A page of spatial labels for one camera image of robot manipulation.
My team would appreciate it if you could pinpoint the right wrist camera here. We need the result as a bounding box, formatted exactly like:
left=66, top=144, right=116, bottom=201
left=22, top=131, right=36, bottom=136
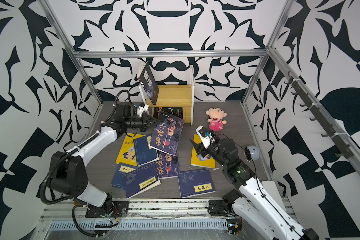
left=196, top=126, right=214, bottom=149

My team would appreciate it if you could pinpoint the white slotted cable duct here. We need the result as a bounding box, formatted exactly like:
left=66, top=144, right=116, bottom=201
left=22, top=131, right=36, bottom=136
left=47, top=218, right=229, bottom=232

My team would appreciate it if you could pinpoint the wooden white-framed bookshelf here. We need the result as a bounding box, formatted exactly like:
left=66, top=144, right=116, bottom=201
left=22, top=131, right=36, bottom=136
left=139, top=65, right=195, bottom=126

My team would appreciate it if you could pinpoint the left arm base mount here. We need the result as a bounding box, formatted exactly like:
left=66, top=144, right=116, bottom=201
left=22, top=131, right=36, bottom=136
left=85, top=201, right=130, bottom=218

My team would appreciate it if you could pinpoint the navy book bottom left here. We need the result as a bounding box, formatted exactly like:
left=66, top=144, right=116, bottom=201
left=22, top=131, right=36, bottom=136
left=110, top=163, right=139, bottom=190

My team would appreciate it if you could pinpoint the yellow cartoon book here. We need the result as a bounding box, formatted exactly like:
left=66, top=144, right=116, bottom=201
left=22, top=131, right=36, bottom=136
left=116, top=134, right=144, bottom=166
left=191, top=148, right=216, bottom=169

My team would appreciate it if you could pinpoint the purple book lower centre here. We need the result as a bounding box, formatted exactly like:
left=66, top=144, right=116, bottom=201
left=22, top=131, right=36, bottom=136
left=155, top=151, right=180, bottom=179

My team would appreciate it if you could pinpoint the purple book orange calligraphy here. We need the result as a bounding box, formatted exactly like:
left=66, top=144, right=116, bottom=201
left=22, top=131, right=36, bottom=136
left=150, top=112, right=185, bottom=156

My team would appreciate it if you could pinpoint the navy book bottom centre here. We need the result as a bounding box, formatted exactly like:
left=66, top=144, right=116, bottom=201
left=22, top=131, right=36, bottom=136
left=123, top=163, right=161, bottom=199

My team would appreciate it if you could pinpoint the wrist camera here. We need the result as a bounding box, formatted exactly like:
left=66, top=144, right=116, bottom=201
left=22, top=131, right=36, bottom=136
left=196, top=126, right=214, bottom=149
left=137, top=103, right=149, bottom=118

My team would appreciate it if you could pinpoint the navy book bottom right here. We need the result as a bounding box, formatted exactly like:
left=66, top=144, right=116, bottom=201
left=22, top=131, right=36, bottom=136
left=178, top=169, right=216, bottom=198

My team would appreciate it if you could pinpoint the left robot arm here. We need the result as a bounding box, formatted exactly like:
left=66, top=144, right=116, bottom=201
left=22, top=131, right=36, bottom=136
left=40, top=101, right=159, bottom=212

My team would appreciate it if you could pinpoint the white box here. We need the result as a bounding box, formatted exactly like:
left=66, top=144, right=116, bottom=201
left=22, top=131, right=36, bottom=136
left=262, top=181, right=286, bottom=211

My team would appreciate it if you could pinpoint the navy book upper left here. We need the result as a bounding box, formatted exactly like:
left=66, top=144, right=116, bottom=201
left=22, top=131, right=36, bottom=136
left=134, top=135, right=159, bottom=167

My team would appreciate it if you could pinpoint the grey hook rail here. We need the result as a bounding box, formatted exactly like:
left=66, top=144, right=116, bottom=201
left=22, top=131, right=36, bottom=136
left=285, top=76, right=355, bottom=159

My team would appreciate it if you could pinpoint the white round speaker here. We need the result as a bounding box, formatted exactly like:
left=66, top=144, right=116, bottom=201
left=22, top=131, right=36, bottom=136
left=245, top=145, right=261, bottom=162

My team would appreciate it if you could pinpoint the aluminium frame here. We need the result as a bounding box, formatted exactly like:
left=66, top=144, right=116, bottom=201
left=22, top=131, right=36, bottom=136
left=40, top=1, right=360, bottom=176

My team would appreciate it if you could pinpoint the pink plush doll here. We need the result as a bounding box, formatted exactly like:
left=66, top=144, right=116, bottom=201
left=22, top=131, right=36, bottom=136
left=206, top=107, right=228, bottom=132

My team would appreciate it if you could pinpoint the black book yellow spine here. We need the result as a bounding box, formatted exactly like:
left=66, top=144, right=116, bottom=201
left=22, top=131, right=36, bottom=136
left=152, top=107, right=184, bottom=119

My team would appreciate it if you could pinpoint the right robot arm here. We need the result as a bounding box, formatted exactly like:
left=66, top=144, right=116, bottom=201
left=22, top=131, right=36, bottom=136
left=192, top=139, right=319, bottom=240

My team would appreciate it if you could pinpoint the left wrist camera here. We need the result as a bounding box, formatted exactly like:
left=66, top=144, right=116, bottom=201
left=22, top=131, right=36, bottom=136
left=137, top=103, right=149, bottom=118

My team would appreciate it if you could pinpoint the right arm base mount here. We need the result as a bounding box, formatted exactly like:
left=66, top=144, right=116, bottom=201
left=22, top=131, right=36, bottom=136
left=208, top=200, right=236, bottom=217

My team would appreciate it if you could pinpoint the navy book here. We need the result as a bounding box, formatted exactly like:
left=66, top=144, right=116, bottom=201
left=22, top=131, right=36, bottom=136
left=178, top=169, right=216, bottom=198
left=110, top=163, right=139, bottom=190
left=123, top=163, right=161, bottom=199
left=134, top=135, right=159, bottom=167

